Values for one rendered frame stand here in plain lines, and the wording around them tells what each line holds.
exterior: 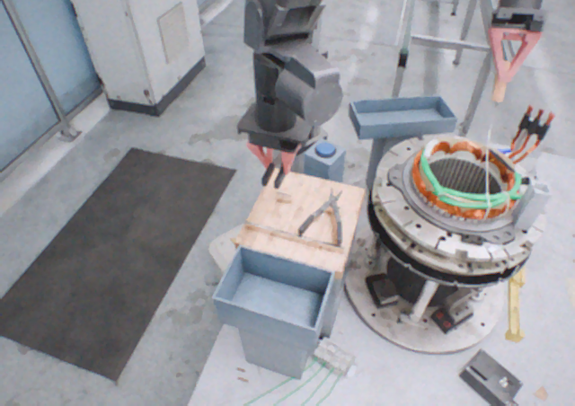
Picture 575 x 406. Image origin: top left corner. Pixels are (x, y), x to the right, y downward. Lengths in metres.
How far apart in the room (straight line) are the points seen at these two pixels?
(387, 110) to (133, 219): 1.58
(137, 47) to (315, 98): 2.33
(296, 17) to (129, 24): 2.24
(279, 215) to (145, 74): 2.20
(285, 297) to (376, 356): 0.28
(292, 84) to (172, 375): 1.47
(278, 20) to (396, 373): 0.71
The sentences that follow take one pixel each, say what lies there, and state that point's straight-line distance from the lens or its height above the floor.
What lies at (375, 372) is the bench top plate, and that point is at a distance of 0.89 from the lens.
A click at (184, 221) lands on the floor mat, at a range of 2.15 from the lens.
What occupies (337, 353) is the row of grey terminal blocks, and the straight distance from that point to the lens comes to 0.84.
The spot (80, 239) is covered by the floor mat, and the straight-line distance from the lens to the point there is 2.28.
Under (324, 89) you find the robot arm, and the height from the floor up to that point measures 1.38.
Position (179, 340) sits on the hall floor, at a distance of 1.81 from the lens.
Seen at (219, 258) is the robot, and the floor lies 0.25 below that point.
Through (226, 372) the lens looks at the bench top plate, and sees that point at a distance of 0.88.
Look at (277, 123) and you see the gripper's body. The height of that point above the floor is 1.29.
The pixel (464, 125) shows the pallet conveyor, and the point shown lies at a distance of 2.67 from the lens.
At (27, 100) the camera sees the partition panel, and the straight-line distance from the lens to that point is 2.80.
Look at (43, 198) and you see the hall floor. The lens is 2.64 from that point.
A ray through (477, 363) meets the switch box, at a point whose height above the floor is 0.84.
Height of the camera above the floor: 1.61
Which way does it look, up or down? 45 degrees down
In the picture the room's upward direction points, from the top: straight up
